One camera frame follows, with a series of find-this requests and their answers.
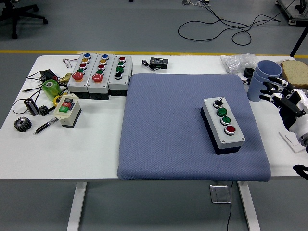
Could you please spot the black pen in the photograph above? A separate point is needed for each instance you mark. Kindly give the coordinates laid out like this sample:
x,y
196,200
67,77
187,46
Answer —
x,y
47,125

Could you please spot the grey four-button control box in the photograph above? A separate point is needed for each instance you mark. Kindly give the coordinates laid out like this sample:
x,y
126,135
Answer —
x,y
228,134
118,83

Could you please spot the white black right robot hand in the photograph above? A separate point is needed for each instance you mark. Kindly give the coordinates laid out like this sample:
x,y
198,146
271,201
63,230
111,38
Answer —
x,y
297,113

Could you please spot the metal floor outlet plate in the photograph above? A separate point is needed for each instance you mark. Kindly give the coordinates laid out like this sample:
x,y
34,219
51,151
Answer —
x,y
220,193

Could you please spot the white table leg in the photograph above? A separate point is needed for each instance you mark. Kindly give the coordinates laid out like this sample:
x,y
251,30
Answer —
x,y
249,207
77,207

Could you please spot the yellow tape roll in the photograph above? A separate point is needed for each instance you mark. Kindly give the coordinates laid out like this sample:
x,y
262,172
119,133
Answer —
x,y
55,101

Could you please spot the blue-grey quilted mat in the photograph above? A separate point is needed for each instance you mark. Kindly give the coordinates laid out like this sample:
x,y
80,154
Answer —
x,y
166,125

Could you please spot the black office chair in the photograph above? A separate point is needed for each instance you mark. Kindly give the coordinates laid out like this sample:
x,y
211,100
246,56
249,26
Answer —
x,y
15,14

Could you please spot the black cylindrical capacitor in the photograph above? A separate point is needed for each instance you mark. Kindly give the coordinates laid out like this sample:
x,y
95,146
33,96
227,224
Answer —
x,y
31,107

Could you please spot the aluminium frame cart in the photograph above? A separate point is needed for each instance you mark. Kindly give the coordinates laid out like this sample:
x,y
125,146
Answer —
x,y
296,14

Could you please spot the black digital meter module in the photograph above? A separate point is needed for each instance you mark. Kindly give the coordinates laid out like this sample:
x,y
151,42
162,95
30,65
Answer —
x,y
158,63

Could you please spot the grey five-button emergency-stop box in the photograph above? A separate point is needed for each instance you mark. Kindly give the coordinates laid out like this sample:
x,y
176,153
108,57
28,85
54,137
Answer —
x,y
96,85
77,83

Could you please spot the small black gear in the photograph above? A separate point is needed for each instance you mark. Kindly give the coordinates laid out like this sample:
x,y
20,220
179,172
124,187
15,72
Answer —
x,y
43,110

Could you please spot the cream red-green switch box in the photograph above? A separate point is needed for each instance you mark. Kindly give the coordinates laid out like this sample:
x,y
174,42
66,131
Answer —
x,y
68,115

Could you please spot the large steel gear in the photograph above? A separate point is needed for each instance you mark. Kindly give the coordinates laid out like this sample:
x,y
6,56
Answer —
x,y
25,126

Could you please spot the clear plastic bag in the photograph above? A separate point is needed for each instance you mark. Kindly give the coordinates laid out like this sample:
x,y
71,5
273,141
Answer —
x,y
237,62

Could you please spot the brass fitting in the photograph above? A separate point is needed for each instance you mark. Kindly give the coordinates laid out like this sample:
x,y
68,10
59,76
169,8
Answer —
x,y
65,78

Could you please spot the white flat card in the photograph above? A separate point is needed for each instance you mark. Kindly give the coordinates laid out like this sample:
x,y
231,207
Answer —
x,y
292,142

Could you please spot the black power adapter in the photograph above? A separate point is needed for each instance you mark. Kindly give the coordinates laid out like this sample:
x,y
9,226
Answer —
x,y
48,74

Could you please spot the bread slice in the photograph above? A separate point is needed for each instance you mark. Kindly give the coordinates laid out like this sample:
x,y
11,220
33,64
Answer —
x,y
294,72

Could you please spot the blue plastic cup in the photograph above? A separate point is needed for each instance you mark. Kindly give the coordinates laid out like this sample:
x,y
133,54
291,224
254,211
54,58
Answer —
x,y
253,91
256,74
268,68

